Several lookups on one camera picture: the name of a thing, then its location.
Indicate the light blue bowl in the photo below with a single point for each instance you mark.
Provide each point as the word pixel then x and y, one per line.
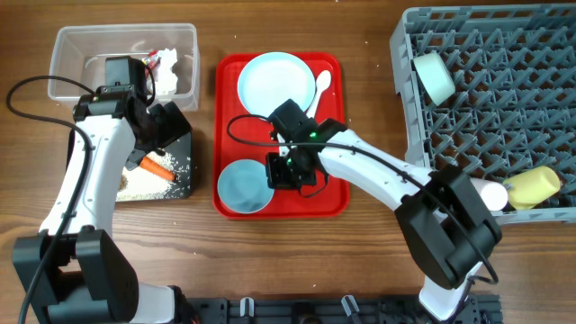
pixel 243 186

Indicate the white plastic spoon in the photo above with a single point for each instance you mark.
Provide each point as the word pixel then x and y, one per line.
pixel 323 82

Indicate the orange carrot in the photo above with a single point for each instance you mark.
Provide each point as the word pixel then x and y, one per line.
pixel 156 169

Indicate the yellow plastic cup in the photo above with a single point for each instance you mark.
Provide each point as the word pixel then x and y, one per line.
pixel 530 188

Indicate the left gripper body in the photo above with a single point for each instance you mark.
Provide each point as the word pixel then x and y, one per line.
pixel 164 129

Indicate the grey dishwasher rack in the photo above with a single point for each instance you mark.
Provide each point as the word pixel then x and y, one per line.
pixel 513 109

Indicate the red snack wrapper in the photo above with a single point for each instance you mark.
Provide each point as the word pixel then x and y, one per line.
pixel 152 60

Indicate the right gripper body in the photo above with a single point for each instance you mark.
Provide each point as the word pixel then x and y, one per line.
pixel 284 172

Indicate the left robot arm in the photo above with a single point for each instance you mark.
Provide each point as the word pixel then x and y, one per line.
pixel 71 270

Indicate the green bowl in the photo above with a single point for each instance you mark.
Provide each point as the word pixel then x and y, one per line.
pixel 435 77

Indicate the clear plastic waste bin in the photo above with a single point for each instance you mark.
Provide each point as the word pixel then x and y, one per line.
pixel 80 53

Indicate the white rice pile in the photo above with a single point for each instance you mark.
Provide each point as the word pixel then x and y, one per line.
pixel 144 186

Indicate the large light blue plate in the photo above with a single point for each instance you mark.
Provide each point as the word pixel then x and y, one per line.
pixel 272 78

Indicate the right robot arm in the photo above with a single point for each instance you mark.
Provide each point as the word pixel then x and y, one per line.
pixel 447 226

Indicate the brown round cookie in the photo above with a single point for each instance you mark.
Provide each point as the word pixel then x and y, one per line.
pixel 123 183

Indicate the black waste tray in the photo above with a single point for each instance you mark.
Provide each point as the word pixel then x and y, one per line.
pixel 112 147

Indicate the pink plastic cup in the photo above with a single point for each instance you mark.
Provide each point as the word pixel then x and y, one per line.
pixel 493 194

